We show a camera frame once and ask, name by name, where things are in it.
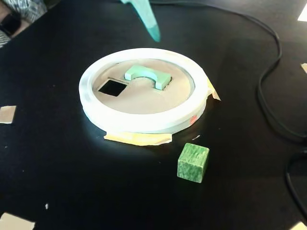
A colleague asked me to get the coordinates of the mint green U shaped block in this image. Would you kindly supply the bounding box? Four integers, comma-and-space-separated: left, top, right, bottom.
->
124, 64, 173, 92

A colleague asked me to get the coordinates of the white round ring frame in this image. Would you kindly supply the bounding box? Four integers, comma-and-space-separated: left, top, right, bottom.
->
78, 47, 208, 134

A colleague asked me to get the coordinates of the large beige tape patch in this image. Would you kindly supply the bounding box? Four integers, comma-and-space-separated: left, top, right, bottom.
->
0, 212, 36, 230

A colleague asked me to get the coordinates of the dark green wooden cube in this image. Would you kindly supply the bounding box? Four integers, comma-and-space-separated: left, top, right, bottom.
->
177, 142, 210, 184

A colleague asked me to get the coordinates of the grey striped fabric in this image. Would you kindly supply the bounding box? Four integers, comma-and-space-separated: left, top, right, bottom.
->
0, 0, 48, 49

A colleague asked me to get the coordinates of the long thick black cable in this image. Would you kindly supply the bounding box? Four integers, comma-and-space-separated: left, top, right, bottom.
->
148, 0, 307, 144

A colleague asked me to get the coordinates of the small black object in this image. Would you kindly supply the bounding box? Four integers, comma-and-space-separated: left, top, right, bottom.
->
0, 13, 22, 37

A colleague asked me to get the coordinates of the cardboard disc with cutout holes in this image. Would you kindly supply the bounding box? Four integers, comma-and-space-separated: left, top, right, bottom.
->
92, 58, 194, 115

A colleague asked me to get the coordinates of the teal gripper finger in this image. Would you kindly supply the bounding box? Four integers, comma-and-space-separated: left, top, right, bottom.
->
120, 0, 161, 43

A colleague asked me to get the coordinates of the white paper sheet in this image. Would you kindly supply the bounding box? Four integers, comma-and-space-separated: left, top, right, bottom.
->
296, 3, 307, 23

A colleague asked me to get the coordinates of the wide masking tape strip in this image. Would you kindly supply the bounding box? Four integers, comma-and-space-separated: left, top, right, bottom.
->
103, 130, 173, 147

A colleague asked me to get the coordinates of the looped black cable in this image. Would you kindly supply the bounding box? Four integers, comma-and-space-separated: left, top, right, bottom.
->
284, 148, 307, 223

